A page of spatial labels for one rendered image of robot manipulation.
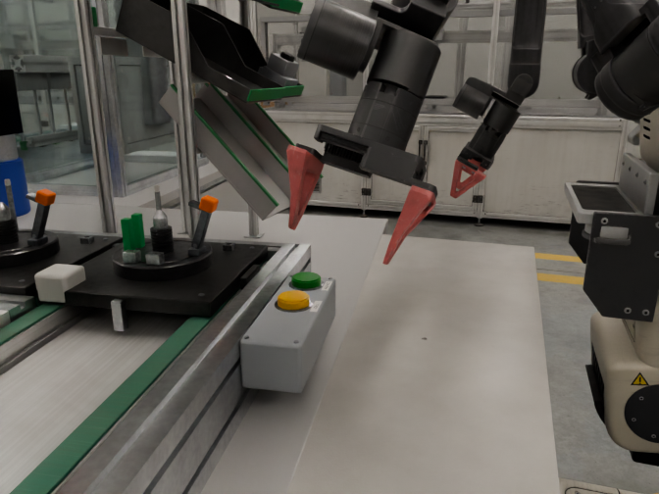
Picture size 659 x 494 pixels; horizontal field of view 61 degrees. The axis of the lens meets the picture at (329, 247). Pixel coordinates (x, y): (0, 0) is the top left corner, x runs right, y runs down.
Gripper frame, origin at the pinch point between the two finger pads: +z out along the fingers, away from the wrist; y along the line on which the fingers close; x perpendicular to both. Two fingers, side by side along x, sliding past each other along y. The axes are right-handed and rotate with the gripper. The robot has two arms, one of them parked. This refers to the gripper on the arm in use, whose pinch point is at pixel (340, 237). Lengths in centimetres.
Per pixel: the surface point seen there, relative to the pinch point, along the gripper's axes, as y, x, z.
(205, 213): 23.2, -18.9, 3.3
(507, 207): -29, -425, -71
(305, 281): 6.8, -19.9, 7.1
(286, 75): 34, -53, -27
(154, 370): 13.5, -0.4, 19.2
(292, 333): 3.1, -8.1, 11.8
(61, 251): 46, -24, 17
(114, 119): 99, -95, -10
